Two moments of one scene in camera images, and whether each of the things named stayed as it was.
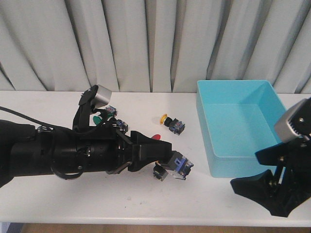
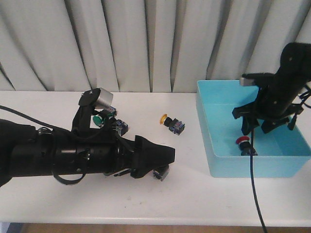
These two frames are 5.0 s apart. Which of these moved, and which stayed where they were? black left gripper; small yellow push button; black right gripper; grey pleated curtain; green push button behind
Moved: black right gripper
Stayed: grey pleated curtain; small yellow push button; black left gripper; green push button behind
